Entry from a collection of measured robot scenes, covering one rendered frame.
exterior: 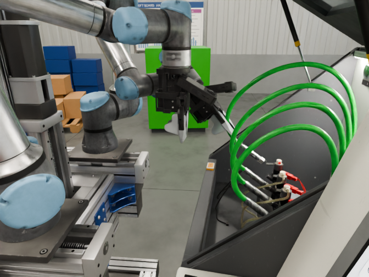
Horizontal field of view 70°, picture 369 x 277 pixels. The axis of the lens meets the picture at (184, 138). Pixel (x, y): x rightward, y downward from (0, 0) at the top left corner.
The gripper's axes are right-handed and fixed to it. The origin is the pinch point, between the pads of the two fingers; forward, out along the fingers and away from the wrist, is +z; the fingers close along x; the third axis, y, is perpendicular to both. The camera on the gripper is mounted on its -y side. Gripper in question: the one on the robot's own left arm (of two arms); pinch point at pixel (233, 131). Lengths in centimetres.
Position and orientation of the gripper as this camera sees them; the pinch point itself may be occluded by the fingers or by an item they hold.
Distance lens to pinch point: 86.4
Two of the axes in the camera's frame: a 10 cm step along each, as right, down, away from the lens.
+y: -7.3, 5.8, 3.8
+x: -3.8, 1.3, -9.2
